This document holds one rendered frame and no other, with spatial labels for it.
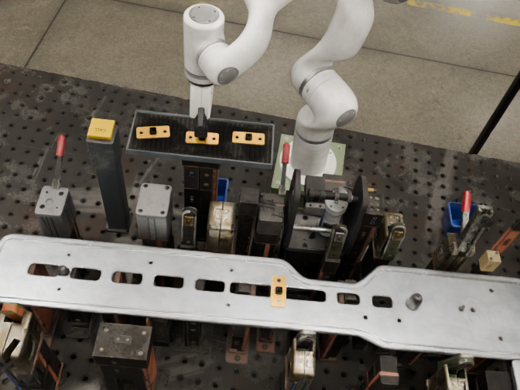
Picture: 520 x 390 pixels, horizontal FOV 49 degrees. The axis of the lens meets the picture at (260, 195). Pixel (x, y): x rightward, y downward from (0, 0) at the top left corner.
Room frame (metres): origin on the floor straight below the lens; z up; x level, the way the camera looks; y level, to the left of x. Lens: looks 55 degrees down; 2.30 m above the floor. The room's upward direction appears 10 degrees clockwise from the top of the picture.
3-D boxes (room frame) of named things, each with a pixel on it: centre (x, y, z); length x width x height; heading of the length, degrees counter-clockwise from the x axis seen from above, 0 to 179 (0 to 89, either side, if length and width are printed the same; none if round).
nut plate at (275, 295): (0.64, -0.09, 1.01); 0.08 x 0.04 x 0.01; 5
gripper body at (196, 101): (0.95, 0.17, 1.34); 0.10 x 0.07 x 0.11; 8
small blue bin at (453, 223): (1.13, -0.68, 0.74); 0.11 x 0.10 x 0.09; 95
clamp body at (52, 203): (0.76, 0.52, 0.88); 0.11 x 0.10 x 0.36; 5
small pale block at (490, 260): (0.81, -0.62, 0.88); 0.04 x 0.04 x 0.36; 5
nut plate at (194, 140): (0.95, 0.17, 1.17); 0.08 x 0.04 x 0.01; 98
